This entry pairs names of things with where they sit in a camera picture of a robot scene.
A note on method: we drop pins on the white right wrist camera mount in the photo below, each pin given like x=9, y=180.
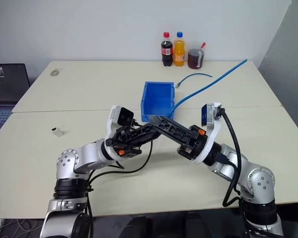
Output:
x=214, y=131

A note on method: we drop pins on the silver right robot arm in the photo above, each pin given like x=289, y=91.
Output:
x=260, y=181

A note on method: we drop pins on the cola bottle red cap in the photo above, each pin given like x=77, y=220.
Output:
x=166, y=53

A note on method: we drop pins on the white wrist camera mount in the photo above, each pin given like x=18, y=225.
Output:
x=113, y=116
x=214, y=131

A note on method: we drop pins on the orange soda bottle blue cap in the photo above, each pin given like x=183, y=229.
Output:
x=179, y=53

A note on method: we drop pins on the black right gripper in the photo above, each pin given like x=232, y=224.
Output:
x=195, y=146

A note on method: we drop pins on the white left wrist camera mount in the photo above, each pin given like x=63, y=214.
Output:
x=113, y=116

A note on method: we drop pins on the blue plastic bin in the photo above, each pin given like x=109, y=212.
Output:
x=159, y=94

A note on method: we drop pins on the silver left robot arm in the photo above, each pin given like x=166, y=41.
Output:
x=72, y=161

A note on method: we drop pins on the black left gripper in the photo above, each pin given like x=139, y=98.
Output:
x=124, y=138

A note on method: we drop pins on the clear jar with dark liquid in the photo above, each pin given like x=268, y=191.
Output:
x=195, y=58

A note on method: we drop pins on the dark open laptop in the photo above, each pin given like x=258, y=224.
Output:
x=7, y=84

